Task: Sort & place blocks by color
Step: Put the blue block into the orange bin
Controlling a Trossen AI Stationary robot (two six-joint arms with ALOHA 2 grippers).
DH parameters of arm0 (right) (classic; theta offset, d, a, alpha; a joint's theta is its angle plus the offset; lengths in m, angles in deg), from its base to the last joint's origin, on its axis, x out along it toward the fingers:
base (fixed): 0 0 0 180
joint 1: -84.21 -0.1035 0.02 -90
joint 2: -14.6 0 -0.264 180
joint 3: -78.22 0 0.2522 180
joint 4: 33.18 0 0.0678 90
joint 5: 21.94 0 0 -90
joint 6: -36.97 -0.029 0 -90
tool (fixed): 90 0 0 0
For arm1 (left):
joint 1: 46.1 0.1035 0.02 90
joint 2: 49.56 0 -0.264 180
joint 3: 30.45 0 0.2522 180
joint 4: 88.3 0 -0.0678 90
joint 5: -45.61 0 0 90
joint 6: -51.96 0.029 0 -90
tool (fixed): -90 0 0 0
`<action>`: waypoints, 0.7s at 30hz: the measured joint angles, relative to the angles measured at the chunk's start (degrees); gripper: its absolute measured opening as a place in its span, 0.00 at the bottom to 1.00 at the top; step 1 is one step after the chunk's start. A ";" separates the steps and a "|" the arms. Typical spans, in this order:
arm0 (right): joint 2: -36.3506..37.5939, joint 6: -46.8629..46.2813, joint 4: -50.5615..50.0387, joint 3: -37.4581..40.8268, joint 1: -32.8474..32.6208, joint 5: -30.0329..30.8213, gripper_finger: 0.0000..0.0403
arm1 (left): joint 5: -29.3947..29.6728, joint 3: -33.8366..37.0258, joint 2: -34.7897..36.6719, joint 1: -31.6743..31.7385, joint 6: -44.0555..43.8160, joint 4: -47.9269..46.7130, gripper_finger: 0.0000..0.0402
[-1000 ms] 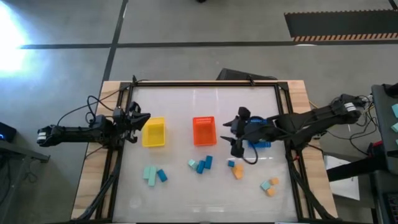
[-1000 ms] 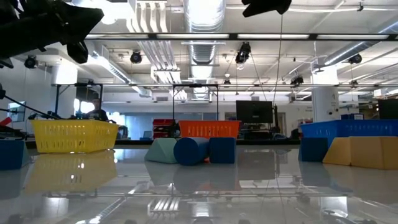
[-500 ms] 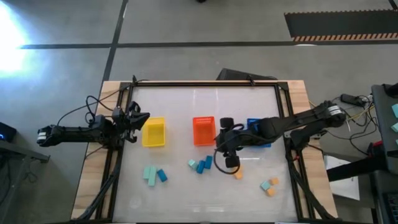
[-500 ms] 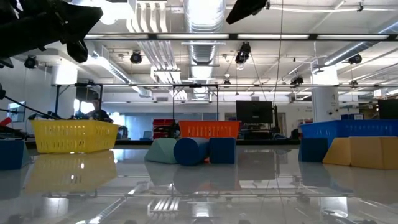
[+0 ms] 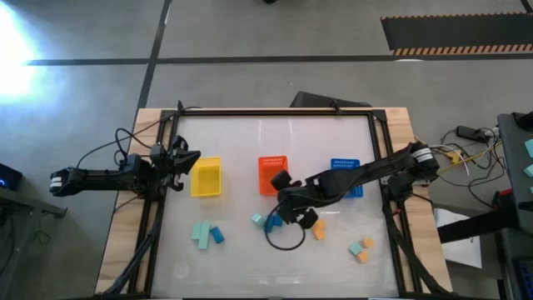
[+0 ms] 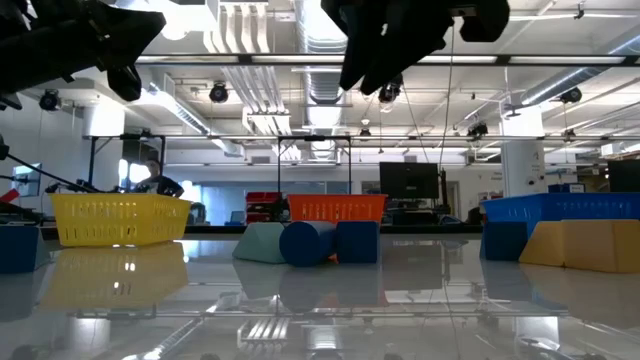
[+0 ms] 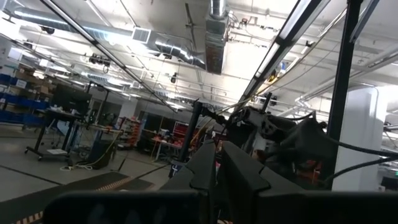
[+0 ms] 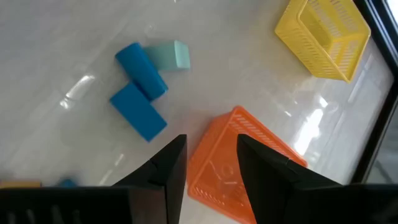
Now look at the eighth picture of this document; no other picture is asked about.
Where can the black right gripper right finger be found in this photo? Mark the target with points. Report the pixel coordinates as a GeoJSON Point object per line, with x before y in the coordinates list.
{"type": "Point", "coordinates": [267, 180]}

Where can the dark blue cube block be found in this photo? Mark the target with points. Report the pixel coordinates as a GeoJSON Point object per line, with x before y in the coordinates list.
{"type": "Point", "coordinates": [66, 183]}

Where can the blue rectangular block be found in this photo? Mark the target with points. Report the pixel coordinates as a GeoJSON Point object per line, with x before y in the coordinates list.
{"type": "Point", "coordinates": [138, 112]}

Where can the teal prism block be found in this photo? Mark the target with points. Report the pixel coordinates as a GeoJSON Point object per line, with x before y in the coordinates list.
{"type": "Point", "coordinates": [174, 56]}

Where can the yellow plastic basket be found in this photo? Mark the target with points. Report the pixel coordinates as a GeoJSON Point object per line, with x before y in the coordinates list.
{"type": "Point", "coordinates": [292, 34]}

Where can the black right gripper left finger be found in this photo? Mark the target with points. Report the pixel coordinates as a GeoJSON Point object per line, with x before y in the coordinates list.
{"type": "Point", "coordinates": [168, 168]}

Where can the orange plastic basket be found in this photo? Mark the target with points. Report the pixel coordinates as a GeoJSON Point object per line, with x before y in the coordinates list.
{"type": "Point", "coordinates": [214, 161]}

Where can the blue cylinder block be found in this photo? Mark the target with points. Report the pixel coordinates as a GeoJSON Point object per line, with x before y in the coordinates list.
{"type": "Point", "coordinates": [141, 70]}

